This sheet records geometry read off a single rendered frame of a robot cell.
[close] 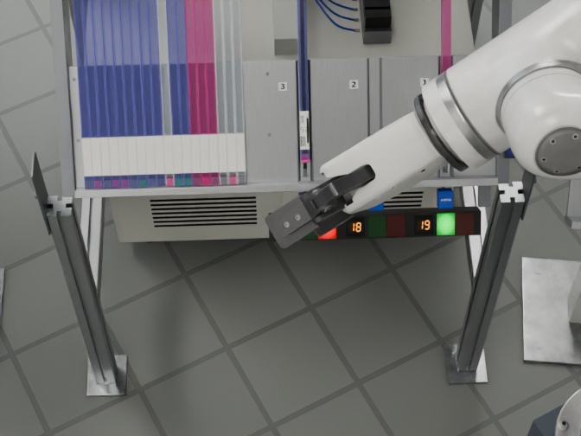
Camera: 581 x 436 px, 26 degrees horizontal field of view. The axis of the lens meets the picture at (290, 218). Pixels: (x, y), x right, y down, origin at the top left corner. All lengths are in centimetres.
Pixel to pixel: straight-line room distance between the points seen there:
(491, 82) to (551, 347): 169
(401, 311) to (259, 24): 73
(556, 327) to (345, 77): 95
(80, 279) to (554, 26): 137
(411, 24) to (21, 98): 111
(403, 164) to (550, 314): 170
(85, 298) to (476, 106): 138
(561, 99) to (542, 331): 175
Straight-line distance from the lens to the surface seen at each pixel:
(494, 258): 223
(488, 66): 104
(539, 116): 97
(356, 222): 201
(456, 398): 261
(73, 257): 218
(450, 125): 104
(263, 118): 196
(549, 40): 102
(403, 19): 233
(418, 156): 104
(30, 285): 277
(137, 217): 262
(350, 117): 197
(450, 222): 203
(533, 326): 270
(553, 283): 276
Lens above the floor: 236
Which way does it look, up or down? 57 degrees down
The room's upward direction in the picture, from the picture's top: straight up
